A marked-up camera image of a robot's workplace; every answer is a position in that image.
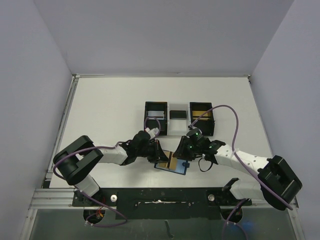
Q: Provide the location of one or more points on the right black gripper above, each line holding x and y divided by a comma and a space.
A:
182, 148

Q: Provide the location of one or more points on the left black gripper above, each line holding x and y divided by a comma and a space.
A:
155, 151

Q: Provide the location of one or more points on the blue leather card holder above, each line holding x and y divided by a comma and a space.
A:
182, 167

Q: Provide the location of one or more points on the black white card tray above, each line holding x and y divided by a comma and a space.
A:
178, 116

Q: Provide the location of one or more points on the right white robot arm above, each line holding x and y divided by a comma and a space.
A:
275, 181

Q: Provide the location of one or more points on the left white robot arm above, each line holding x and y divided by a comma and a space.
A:
75, 162

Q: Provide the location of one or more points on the silver credit card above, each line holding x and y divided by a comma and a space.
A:
157, 114

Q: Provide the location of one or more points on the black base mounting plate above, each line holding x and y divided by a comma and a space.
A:
212, 203

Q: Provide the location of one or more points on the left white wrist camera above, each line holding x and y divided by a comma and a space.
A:
153, 133

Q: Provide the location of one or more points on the left aluminium frame rail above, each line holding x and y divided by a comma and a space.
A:
52, 198

